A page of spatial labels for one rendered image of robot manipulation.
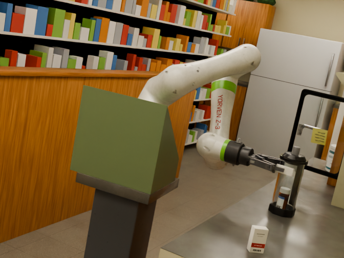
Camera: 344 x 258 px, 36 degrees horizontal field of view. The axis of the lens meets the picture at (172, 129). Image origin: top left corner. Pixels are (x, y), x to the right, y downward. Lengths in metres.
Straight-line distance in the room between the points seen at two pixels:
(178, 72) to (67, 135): 1.93
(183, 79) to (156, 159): 0.33
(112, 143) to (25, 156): 1.60
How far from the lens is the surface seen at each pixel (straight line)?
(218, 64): 2.20
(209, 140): 2.14
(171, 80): 2.05
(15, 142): 3.47
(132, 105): 1.98
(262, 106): 7.58
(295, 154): 2.07
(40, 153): 3.68
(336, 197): 2.44
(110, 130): 2.03
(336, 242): 1.99
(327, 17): 8.10
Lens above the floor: 1.56
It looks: 11 degrees down
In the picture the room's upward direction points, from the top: 11 degrees clockwise
